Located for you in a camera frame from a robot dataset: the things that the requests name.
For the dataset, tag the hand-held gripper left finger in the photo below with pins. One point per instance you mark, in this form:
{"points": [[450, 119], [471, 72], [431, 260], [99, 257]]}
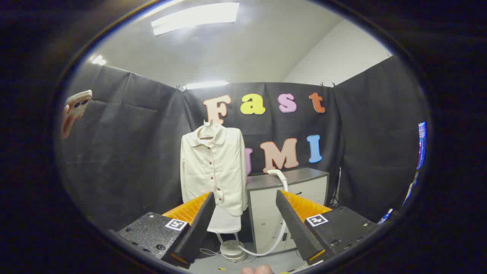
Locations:
{"points": [[198, 232]]}

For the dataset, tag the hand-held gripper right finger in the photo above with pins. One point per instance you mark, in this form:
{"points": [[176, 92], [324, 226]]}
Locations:
{"points": [[298, 230]]}

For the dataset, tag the white garment steamer base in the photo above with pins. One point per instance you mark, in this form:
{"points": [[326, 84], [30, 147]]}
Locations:
{"points": [[233, 251]]}

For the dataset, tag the cream button-up shirt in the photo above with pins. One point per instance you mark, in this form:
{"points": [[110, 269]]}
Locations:
{"points": [[215, 171]]}

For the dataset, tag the white clothes hanger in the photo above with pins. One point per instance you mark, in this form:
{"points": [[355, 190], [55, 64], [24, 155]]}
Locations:
{"points": [[207, 129]]}

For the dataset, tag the white hanging board cloth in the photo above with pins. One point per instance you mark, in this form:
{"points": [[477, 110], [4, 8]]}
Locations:
{"points": [[224, 222]]}

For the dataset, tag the white cabinet with grey top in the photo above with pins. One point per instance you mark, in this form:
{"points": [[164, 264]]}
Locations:
{"points": [[266, 213]]}

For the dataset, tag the black backdrop cloth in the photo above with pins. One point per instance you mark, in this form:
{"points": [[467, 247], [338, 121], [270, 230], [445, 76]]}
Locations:
{"points": [[129, 152]]}

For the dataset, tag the computer monitor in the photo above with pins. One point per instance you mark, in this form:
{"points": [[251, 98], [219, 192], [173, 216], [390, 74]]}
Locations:
{"points": [[421, 146]]}

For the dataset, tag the pink smartphone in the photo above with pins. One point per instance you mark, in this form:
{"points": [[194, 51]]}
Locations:
{"points": [[78, 103]]}

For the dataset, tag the small ceiling light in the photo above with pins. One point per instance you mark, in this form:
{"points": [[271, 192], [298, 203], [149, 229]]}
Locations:
{"points": [[98, 59]]}

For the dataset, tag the large ceiling light panel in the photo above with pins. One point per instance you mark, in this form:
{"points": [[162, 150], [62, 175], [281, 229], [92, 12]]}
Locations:
{"points": [[196, 17]]}

